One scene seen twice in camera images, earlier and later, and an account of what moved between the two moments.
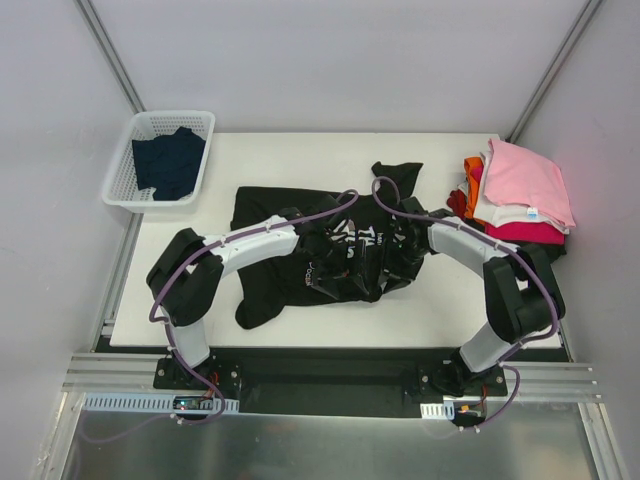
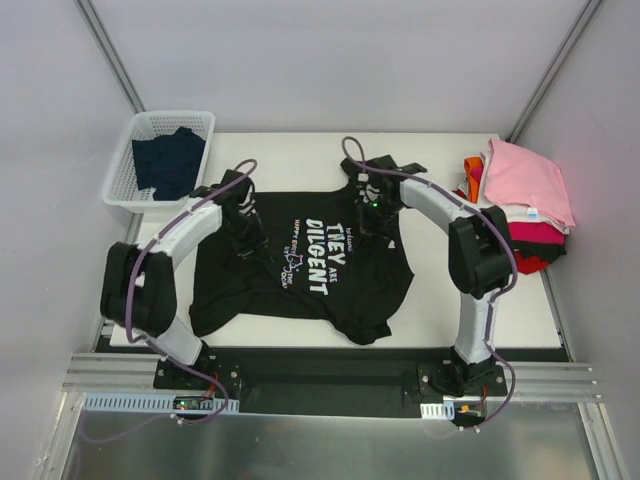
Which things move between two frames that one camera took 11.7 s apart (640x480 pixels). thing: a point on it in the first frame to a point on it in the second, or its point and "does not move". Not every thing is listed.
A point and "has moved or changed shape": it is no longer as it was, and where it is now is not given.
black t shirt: x=347 y=250 has moved or changed shape
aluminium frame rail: x=556 y=383 does not move
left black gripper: x=329 y=270 to x=251 y=232
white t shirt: x=499 y=214 does not move
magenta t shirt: x=526 y=232 does not move
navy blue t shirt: x=169 y=163 does not move
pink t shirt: x=515 y=177 does not move
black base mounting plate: x=324 y=382 does not move
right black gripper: x=396 y=262 to x=373 y=215
